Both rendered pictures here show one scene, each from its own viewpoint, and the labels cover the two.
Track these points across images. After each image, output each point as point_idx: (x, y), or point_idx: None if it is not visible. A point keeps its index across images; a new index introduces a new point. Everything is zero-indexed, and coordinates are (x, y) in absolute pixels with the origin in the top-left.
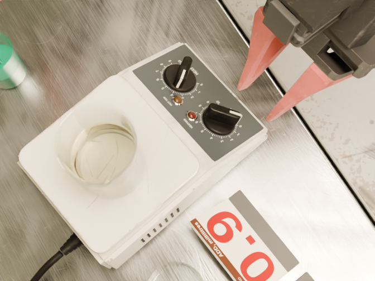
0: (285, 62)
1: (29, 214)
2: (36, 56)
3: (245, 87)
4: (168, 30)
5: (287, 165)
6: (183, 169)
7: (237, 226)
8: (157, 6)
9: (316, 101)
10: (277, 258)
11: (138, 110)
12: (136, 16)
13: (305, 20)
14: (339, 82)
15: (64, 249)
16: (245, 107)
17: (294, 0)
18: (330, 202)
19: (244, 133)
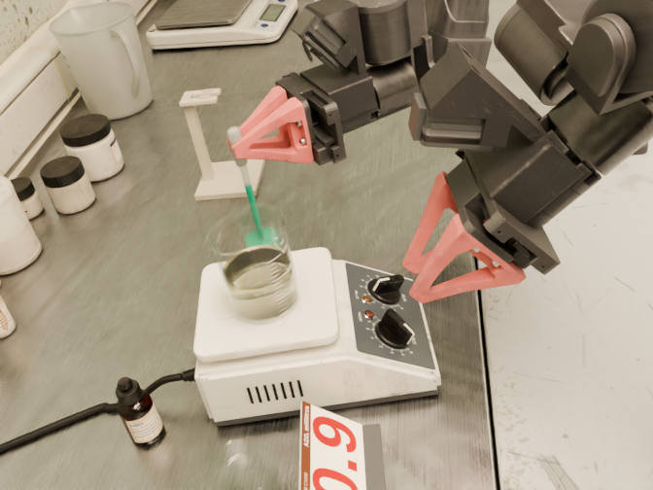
0: (505, 346)
1: (190, 354)
2: None
3: (412, 269)
4: (414, 281)
5: (443, 430)
6: (319, 329)
7: (349, 445)
8: None
9: (514, 390)
10: None
11: (321, 275)
12: (395, 262)
13: (429, 102)
14: (496, 280)
15: (186, 372)
16: (431, 350)
17: (429, 88)
18: (464, 485)
19: (409, 358)
